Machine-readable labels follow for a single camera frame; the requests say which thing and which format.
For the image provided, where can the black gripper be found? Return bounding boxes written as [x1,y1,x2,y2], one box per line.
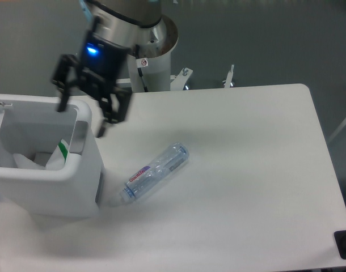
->
[50,30,133,138]

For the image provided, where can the white green plastic wrapper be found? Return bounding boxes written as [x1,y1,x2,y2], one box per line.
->
[12,139,69,171]

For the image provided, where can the clear plastic water bottle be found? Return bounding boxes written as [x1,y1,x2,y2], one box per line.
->
[120,142,189,203]

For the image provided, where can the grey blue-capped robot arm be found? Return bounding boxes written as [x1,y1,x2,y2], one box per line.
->
[51,1,178,138]

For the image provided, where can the white trash can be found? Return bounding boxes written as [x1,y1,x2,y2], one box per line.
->
[0,94,104,217]

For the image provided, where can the black cable on pedestal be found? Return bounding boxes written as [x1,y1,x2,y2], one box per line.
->
[134,44,149,93]

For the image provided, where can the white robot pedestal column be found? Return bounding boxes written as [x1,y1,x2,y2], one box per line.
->
[127,53,171,93]

